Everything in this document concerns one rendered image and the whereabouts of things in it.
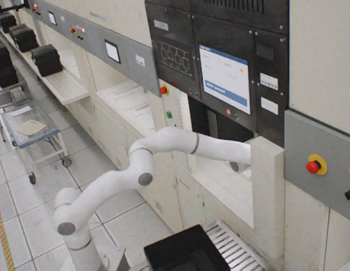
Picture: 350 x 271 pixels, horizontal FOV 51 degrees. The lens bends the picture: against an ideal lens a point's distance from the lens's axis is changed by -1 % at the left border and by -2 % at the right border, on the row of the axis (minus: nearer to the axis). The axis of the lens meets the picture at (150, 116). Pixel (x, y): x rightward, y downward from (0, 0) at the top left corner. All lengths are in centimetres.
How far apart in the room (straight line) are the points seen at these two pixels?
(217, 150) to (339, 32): 71
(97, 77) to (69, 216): 193
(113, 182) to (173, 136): 31
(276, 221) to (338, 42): 74
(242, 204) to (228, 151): 45
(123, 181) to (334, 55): 88
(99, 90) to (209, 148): 198
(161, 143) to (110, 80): 197
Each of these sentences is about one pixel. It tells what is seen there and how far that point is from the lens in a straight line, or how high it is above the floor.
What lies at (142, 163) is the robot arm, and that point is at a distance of 145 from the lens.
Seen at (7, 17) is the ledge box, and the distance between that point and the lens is 669.
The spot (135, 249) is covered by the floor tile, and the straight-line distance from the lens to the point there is 295.
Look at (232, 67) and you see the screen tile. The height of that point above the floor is 163.
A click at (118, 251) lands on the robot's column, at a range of 194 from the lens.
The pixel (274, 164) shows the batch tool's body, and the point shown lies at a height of 136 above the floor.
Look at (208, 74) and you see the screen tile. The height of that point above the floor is 156.
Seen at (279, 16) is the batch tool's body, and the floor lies 185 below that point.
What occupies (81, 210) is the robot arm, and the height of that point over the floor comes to 118.
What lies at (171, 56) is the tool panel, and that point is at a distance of 175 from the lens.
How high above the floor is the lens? 218
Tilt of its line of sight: 29 degrees down
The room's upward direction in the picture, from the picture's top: 11 degrees counter-clockwise
